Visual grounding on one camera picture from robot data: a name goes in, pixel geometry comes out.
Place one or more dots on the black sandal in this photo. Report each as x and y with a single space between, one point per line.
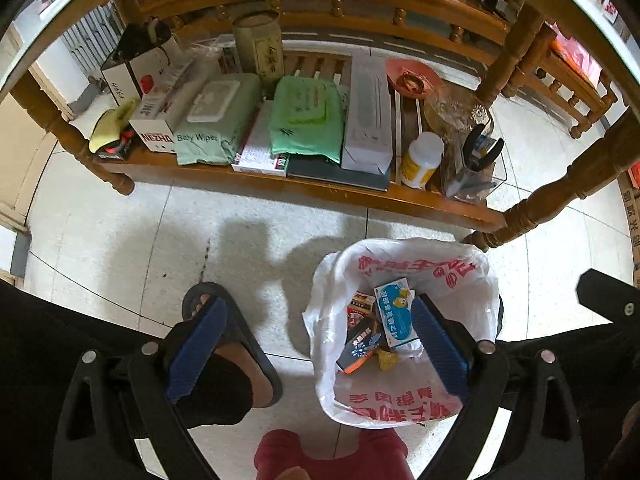
235 310

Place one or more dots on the white red slim box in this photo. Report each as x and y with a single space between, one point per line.
165 87

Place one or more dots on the white red flat box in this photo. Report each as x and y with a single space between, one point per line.
257 152

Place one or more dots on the clear plastic bag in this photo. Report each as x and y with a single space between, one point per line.
215 57

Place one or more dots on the white open carton black contents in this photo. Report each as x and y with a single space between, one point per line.
130 75

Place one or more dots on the pale green wipes pack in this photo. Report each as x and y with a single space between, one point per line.
215 135

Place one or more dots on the yellow wrapper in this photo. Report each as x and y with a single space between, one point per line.
386 360

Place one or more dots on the small wooden bench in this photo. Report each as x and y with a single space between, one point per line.
570 90

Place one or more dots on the black orange tool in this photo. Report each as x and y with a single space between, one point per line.
117 149

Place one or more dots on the white plastic bag bin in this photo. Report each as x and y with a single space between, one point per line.
400 265

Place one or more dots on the wooden table with shelf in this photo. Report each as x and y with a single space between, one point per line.
300 190

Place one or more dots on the white radiator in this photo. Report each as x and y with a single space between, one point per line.
90 40

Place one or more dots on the person's foot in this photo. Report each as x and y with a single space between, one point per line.
245 360

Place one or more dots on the dark notebook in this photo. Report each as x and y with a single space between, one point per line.
335 175

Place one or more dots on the person's left hand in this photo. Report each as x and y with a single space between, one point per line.
290 474

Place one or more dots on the beige cylinder tin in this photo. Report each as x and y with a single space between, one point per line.
260 55

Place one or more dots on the clear plastic organizer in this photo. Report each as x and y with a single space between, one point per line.
475 185

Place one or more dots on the white yellow bottle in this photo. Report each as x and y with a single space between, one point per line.
420 165

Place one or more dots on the pink plastic bag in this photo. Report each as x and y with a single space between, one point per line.
575 52

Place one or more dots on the white box red label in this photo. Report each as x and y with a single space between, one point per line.
155 135

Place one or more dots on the clear glass bowl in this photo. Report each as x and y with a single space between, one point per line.
450 110

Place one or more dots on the red stool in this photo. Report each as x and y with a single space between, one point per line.
340 455

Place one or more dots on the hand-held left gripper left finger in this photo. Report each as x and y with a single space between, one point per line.
195 347

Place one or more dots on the red ashtray dish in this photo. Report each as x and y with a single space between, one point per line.
400 67

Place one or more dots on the blue white cartoon box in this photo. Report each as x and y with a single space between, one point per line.
392 315

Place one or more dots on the yellow cloth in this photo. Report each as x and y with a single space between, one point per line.
107 127

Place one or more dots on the printed cardboard carton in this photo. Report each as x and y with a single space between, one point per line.
632 220

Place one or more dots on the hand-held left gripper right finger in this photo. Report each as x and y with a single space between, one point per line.
440 350

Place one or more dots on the bright green wipes pack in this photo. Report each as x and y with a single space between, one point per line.
305 125

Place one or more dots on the black pliers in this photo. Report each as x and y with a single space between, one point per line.
492 152

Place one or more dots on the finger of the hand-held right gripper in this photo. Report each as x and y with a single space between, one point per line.
612 297

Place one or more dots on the black pants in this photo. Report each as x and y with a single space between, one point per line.
30 360

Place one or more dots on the long white box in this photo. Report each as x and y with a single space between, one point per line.
367 120

